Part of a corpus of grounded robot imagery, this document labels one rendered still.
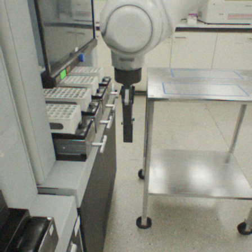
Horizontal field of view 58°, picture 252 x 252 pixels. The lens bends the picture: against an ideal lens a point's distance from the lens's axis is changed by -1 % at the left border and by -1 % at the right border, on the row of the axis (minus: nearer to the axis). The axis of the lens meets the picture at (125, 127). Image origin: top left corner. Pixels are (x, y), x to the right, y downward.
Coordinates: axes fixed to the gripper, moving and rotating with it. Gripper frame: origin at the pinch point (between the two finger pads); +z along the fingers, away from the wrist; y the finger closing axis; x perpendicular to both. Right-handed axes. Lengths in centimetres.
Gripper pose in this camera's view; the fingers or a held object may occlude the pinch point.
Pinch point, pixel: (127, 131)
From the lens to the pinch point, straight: 71.9
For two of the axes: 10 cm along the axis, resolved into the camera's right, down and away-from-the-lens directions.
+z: 0.1, 8.7, 4.9
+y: -0.7, 4.9, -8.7
